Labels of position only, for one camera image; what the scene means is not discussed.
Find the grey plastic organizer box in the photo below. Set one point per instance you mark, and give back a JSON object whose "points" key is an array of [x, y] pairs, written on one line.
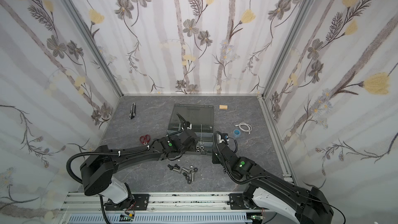
{"points": [[201, 118]]}

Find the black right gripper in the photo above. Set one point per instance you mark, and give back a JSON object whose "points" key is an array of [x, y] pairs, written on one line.
{"points": [[216, 154]]}

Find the small wooden block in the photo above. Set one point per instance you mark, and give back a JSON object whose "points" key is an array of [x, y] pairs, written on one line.
{"points": [[223, 107]]}

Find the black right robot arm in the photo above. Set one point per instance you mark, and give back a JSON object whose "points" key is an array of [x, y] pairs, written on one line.
{"points": [[266, 190]]}

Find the black hex bolt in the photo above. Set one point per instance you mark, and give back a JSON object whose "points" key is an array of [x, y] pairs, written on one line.
{"points": [[175, 168]]}

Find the blue tape roll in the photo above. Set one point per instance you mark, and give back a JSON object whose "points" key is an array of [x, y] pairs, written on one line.
{"points": [[237, 133]]}

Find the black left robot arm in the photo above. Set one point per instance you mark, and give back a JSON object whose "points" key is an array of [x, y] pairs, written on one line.
{"points": [[94, 170]]}

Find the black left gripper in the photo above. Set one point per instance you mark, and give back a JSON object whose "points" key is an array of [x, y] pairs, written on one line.
{"points": [[186, 129]]}

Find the red handled scissors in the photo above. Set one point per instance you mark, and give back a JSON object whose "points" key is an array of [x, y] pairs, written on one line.
{"points": [[145, 139]]}

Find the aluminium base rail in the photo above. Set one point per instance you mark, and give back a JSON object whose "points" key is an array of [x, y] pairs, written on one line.
{"points": [[160, 208]]}

